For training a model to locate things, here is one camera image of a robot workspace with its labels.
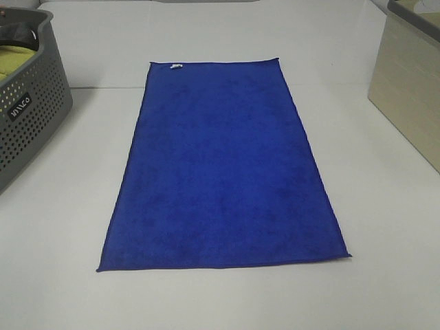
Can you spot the blue microfiber towel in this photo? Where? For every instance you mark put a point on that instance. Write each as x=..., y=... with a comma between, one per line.
x=220, y=174

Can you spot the beige storage bin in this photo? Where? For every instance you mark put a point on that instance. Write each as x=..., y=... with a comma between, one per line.
x=405, y=80

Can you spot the yellow-green towel in basket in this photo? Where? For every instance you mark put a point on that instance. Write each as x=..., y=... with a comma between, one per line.
x=12, y=57

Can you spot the grey perforated plastic basket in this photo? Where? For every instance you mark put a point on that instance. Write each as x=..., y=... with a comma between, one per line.
x=36, y=98

